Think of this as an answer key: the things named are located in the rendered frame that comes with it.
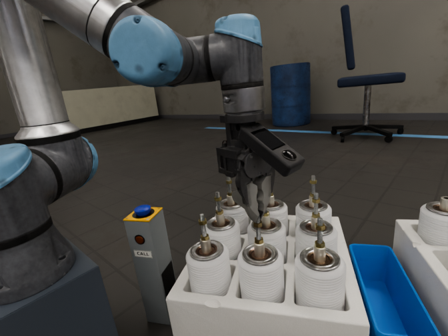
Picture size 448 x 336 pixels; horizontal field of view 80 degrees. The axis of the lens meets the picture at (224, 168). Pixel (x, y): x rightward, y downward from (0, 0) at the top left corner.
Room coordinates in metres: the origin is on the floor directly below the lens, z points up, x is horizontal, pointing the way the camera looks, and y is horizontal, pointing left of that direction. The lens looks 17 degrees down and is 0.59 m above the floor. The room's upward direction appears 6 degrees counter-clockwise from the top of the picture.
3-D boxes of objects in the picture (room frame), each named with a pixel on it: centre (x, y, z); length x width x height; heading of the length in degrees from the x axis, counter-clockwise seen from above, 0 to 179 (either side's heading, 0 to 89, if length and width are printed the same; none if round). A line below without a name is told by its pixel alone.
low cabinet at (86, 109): (6.08, 2.66, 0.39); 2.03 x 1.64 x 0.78; 136
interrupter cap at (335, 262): (0.44, -0.17, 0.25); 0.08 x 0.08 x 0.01
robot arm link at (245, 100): (0.48, -0.04, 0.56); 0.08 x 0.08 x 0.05
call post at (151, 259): (0.60, 0.21, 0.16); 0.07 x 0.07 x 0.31; 73
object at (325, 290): (0.44, -0.17, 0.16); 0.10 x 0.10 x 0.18
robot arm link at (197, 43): (0.48, 0.06, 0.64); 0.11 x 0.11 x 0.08; 80
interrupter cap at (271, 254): (0.47, -0.06, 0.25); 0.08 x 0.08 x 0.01
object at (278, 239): (0.59, -0.09, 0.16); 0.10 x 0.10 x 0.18
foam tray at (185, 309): (0.59, -0.09, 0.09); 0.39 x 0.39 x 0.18; 73
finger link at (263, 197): (0.50, -0.06, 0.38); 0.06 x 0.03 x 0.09; 38
